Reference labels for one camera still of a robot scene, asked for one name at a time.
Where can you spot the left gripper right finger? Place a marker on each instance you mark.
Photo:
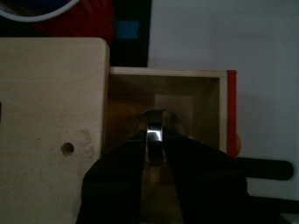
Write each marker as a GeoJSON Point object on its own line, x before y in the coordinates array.
{"type": "Point", "coordinates": [214, 189]}

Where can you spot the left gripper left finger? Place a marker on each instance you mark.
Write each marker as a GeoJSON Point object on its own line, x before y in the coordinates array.
{"type": "Point", "coordinates": [113, 186]}

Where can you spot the wooden drawer with red front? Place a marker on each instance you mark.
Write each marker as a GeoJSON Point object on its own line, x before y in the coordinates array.
{"type": "Point", "coordinates": [176, 87]}

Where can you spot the blue tape piece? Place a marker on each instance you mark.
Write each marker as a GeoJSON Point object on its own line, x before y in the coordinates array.
{"type": "Point", "coordinates": [128, 29]}

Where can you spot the red cup with white rim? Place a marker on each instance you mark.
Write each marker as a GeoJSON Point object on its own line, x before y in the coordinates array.
{"type": "Point", "coordinates": [86, 20]}

